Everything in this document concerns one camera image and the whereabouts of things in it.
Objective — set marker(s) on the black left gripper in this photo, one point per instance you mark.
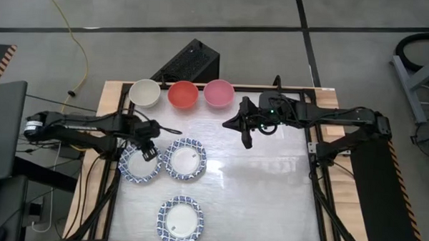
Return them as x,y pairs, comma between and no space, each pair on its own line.
146,132

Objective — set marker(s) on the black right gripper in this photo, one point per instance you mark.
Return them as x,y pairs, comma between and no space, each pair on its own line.
259,122

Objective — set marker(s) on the blue patterned paper bowl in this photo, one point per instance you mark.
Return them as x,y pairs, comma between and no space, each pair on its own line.
184,159
180,220
136,166

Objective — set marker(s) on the pink plastic bowl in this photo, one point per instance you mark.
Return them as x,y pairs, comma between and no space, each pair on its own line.
218,93

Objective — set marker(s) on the white plastic bowl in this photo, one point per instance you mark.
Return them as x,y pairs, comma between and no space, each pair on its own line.
144,93

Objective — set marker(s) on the orange plastic bowl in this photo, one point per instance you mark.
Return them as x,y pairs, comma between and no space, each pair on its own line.
182,94

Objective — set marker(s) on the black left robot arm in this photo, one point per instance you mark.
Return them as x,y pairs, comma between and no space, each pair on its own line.
74,130

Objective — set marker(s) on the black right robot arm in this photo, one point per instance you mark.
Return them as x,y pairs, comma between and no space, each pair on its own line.
329,112

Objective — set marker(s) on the black perforated box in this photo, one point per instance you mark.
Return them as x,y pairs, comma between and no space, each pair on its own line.
191,60

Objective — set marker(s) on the grey laptop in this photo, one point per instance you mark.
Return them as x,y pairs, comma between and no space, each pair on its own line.
3,134

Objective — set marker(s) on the large black striped-edge mat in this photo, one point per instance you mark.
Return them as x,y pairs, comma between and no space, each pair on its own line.
379,205

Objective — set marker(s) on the grey metal stand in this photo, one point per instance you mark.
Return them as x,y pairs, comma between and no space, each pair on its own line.
412,84

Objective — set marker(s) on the black metal table frame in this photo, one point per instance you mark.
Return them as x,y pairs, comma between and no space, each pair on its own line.
251,88

